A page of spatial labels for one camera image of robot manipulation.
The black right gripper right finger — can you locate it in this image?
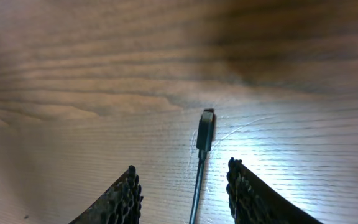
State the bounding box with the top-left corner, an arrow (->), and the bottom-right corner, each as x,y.
226,157 -> 321,224

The black USB charger cable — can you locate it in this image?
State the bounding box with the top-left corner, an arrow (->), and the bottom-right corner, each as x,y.
188,108 -> 217,224

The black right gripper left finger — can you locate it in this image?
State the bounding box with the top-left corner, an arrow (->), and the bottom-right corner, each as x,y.
70,165 -> 144,224

